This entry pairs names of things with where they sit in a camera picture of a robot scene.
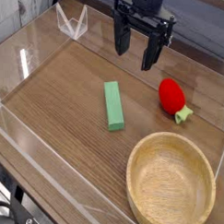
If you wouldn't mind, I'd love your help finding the clear acrylic barrier wall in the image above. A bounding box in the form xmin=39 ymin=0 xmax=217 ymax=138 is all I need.
xmin=0 ymin=100 xmax=135 ymax=224

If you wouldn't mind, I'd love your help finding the light brown wooden bowl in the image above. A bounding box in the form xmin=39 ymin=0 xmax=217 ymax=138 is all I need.
xmin=125 ymin=132 xmax=216 ymax=224

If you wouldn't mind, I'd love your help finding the red plush strawberry toy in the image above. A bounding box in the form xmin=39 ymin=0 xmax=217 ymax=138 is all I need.
xmin=159 ymin=78 xmax=194 ymax=124

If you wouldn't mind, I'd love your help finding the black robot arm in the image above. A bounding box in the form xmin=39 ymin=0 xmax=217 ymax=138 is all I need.
xmin=112 ymin=0 xmax=176 ymax=71

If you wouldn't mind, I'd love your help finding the clear acrylic corner bracket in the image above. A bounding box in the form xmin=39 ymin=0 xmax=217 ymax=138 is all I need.
xmin=55 ymin=4 xmax=88 ymax=41

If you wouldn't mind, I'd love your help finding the green rectangular block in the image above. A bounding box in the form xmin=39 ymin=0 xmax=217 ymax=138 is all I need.
xmin=103 ymin=81 xmax=124 ymax=132

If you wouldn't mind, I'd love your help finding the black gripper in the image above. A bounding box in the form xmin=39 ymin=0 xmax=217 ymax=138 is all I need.
xmin=112 ymin=0 xmax=176 ymax=71

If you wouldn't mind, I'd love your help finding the black metal table leg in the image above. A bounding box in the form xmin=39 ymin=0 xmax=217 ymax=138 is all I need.
xmin=10 ymin=184 xmax=39 ymax=224

